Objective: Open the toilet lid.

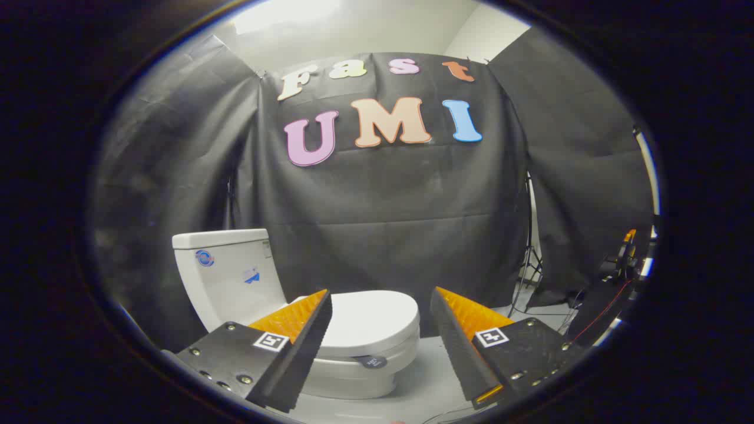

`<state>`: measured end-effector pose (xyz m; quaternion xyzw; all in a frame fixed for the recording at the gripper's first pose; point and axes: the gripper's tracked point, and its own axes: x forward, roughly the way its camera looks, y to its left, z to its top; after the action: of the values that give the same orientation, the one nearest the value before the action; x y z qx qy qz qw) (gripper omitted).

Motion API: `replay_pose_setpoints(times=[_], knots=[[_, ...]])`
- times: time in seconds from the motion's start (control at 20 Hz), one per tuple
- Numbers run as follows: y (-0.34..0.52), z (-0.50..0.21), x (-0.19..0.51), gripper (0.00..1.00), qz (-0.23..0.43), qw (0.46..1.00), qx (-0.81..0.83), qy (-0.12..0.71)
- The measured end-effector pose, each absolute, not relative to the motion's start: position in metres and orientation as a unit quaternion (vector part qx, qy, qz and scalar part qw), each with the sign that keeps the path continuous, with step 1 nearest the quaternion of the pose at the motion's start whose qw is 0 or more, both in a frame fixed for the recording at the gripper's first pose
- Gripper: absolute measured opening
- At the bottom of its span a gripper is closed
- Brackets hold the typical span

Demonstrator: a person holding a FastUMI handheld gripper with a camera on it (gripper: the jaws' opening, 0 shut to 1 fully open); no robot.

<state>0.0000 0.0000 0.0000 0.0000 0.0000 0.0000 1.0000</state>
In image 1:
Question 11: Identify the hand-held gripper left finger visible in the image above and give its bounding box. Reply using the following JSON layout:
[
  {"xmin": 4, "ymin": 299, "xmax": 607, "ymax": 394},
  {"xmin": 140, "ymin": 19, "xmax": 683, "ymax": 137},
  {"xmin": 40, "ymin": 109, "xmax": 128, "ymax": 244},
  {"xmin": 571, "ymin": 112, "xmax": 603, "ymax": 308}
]
[{"xmin": 175, "ymin": 289, "xmax": 333, "ymax": 414}]

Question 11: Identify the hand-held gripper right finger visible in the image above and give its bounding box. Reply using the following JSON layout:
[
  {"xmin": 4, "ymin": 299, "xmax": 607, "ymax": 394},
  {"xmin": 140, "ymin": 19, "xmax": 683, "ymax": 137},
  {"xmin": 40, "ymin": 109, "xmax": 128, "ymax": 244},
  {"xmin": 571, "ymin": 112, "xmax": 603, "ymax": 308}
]
[{"xmin": 429, "ymin": 286, "xmax": 585, "ymax": 411}]

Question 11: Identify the white toilet lid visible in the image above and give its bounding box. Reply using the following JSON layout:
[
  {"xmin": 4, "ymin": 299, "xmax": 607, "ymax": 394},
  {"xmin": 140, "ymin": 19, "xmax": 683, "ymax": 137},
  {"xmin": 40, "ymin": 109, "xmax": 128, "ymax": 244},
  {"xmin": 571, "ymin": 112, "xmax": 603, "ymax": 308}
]
[{"xmin": 293, "ymin": 290, "xmax": 421, "ymax": 370}]

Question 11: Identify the white toilet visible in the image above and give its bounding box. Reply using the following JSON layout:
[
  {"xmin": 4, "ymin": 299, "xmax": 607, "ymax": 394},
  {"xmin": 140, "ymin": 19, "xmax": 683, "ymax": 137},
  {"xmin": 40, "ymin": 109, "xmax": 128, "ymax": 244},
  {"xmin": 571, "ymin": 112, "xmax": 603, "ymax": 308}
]
[{"xmin": 171, "ymin": 228, "xmax": 421, "ymax": 400}]

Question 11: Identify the black backdrop cloth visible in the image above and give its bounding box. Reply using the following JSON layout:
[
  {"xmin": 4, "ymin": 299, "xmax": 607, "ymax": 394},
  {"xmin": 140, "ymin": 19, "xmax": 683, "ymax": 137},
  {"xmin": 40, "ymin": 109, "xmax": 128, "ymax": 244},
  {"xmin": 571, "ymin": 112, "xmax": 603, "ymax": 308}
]
[{"xmin": 91, "ymin": 26, "xmax": 654, "ymax": 354}]

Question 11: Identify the black device with orange part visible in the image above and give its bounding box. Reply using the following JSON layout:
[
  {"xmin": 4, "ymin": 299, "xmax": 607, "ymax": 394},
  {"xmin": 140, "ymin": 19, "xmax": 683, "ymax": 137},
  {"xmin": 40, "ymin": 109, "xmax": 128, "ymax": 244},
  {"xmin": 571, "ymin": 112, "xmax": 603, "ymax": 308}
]
[{"xmin": 565, "ymin": 228, "xmax": 656, "ymax": 348}]

